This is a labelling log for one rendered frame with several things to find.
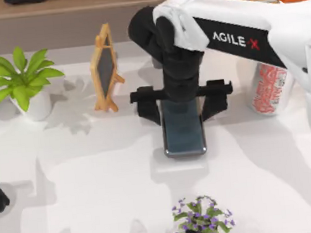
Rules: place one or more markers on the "dark smartphone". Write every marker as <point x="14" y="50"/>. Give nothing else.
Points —
<point x="184" y="135"/>

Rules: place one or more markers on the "red and white can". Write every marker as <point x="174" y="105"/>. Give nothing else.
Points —
<point x="269" y="90"/>

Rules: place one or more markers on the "wooden framed blackboard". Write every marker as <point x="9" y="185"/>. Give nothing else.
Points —
<point x="105" y="69"/>

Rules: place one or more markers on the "brown wooden cabinet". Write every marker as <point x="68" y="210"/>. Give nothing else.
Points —
<point x="78" y="19"/>

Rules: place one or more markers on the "purple flowering plant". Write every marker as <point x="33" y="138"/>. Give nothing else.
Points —
<point x="200" y="223"/>

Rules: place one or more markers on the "green plant in white pot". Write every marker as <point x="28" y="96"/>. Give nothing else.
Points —
<point x="26" y="80"/>

